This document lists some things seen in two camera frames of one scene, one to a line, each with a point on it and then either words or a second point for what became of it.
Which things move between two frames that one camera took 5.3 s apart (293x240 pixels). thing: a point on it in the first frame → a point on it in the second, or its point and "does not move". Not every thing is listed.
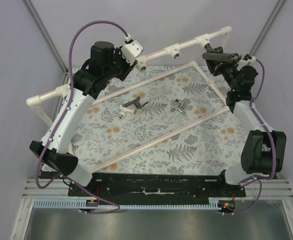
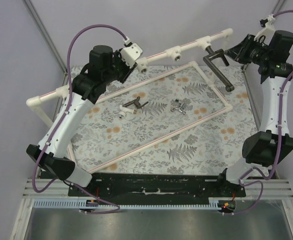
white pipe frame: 173,52 does not move
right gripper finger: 220,56 → 235,52
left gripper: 124,69 does not move
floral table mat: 129,121 does not move
